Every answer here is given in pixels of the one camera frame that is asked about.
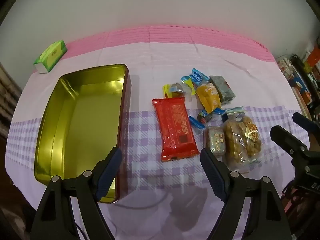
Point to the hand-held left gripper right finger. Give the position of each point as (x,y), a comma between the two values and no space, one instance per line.
(215,177)

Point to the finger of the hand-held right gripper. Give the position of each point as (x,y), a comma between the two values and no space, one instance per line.
(286,138)
(313,132)

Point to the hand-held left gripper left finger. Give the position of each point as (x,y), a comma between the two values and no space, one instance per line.
(110,177)

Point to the small brown pastry pack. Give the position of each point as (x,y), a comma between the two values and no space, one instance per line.
(215,140)

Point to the clear bag of fried twists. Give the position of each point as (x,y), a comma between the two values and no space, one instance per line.
(240,140)

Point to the blue-wrapped dark candy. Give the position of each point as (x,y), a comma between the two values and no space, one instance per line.
(205,116)

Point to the gold tin box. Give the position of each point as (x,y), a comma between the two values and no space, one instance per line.
(82,120)

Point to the red snack packet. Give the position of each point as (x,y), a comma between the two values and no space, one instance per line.
(175,127)

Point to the orange snack packet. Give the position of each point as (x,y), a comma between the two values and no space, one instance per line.
(208,97)

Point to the dark green seaweed block packet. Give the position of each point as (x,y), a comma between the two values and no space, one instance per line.
(222,87)

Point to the yellow-wrapped brown candy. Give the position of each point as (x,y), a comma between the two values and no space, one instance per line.
(175,90)

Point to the clear-wrapped small candy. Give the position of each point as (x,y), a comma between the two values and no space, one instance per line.
(188,82)

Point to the light blue candy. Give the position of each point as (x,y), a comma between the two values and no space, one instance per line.
(197,76)

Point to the floral container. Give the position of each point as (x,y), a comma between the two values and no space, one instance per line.
(286,66)

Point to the pink and purple checked tablecloth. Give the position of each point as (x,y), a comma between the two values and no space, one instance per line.
(150,62)

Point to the green tissue pack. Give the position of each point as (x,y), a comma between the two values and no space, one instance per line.
(51,56)

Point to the beige wall pipes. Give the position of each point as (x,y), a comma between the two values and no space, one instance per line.
(6,97)

